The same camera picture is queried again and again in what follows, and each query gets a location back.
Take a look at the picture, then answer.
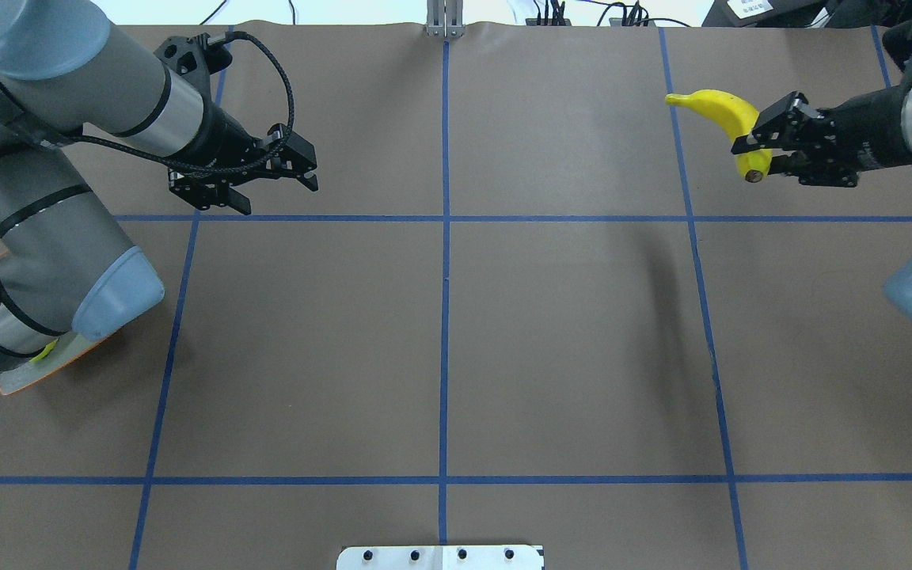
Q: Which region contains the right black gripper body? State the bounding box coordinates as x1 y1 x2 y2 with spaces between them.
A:
801 88 911 188

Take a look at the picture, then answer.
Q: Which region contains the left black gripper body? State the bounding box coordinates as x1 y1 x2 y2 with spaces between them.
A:
168 107 283 199

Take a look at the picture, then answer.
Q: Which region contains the yellow banana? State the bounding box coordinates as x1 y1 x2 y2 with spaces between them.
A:
29 338 60 364
664 88 773 184

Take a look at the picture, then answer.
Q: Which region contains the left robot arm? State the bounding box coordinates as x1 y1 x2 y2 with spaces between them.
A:
0 1 318 394

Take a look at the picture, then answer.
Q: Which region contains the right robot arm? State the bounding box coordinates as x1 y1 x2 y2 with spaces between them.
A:
731 77 912 321

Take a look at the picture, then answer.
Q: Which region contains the grey square plate orange rim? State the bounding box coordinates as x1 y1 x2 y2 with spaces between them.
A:
0 252 129 397

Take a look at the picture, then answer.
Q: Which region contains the aluminium frame post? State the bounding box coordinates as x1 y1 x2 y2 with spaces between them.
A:
424 0 466 40

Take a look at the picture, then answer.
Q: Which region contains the white camera post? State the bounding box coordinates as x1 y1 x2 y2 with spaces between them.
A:
336 544 545 569

